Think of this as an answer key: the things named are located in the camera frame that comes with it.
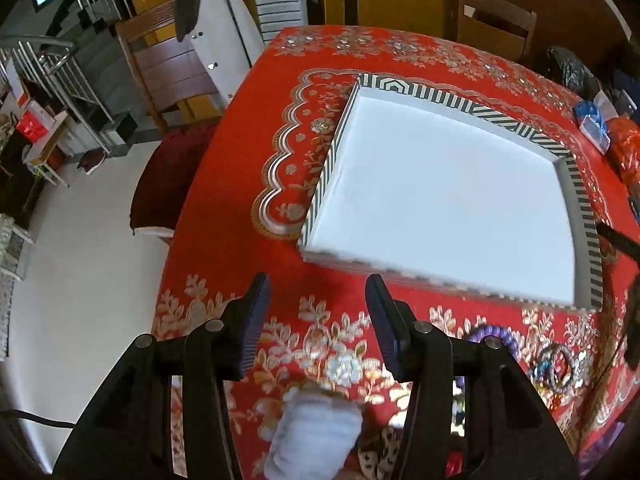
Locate small white side table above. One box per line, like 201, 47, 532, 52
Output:
22, 110, 71, 188

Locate red box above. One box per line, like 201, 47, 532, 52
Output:
15, 110, 51, 143

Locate red floral tablecloth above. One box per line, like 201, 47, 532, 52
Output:
150, 25, 640, 480

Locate metal stair railing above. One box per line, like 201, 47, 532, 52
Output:
0, 35, 113, 156

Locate leopard print hair bow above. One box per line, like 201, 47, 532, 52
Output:
357, 427, 408, 480

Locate purple bead bracelet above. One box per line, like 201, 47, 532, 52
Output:
462, 324, 521, 361

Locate grey ring hair ties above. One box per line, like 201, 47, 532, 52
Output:
535, 342, 578, 393

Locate white striped-rim box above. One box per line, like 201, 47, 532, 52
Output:
298, 74, 603, 311

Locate white slatted panel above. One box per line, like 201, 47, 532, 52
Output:
247, 0, 308, 46

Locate round wooden table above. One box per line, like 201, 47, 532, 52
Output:
487, 0, 633, 56

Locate black cable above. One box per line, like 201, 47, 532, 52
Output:
0, 409, 76, 431

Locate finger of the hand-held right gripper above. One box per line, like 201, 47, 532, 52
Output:
624, 279, 640, 372
596, 222, 640, 261

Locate dark red seat cushion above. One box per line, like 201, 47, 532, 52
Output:
130, 125, 216, 238

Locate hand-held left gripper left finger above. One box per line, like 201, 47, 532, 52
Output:
52, 272, 273, 480

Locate wooden chair with slatted back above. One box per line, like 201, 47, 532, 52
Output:
115, 0, 226, 133

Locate dark wooden chair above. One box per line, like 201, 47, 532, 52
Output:
452, 0, 538, 68

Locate white fluffy scrunchie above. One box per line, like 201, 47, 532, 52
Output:
262, 385, 363, 480

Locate black plastic bag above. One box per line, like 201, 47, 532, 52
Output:
545, 46, 608, 101

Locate orange plastic bag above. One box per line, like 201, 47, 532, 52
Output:
607, 115, 640, 186

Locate blue plastic bag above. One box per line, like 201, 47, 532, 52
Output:
572, 99, 612, 153

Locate grey coat with dark collar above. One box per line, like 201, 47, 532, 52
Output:
175, 0, 266, 106

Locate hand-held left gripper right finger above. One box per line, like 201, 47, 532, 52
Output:
365, 274, 581, 480

